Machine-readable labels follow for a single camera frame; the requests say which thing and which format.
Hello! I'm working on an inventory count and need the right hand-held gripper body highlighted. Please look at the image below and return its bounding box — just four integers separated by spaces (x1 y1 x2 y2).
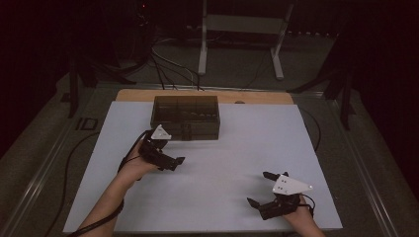
258 173 314 221

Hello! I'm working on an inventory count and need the wooden table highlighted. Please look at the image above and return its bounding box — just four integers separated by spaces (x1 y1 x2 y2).
115 88 294 106

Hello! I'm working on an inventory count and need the right hand-held gripper cable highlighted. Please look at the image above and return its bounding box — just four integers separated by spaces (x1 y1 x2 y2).
298 193 316 217

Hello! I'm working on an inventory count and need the black floor cable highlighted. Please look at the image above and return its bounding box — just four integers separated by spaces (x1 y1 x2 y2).
297 107 322 154
43 131 102 237
149 45 202 92

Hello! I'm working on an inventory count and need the white board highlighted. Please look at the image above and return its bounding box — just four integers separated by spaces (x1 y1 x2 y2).
62 101 344 234

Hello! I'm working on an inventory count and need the white power strip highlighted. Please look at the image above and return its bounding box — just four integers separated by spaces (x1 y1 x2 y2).
286 30 340 38

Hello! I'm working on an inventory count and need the black tripod stand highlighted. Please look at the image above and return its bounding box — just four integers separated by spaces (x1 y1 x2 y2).
67 58 137 119
286 33 357 131

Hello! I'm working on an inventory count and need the white metal stand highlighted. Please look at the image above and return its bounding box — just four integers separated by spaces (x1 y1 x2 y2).
197 0 295 81

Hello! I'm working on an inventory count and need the metal floor rail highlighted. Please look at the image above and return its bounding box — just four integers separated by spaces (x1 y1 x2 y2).
332 98 399 237
0 108 83 237

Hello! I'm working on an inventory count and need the translucent box drawer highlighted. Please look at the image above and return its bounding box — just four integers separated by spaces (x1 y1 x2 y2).
168 133 220 142

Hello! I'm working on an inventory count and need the person's left hand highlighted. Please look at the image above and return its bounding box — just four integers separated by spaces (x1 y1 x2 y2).
117 139 161 190

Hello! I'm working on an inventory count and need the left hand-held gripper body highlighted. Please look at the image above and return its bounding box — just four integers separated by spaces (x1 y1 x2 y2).
138 123 178 172

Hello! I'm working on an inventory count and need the person's right hand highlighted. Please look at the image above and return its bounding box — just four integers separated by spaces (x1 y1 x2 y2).
282 196 315 227

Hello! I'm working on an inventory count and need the hand-held gripper cable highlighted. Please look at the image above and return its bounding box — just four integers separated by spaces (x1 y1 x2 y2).
298 193 316 217
67 129 153 237

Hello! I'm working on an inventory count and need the dark translucent drawer box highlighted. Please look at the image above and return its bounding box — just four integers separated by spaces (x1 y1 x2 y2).
149 95 221 142

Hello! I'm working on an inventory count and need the left hand-held gripper cable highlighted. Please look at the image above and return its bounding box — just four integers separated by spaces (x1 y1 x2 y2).
67 129 153 237

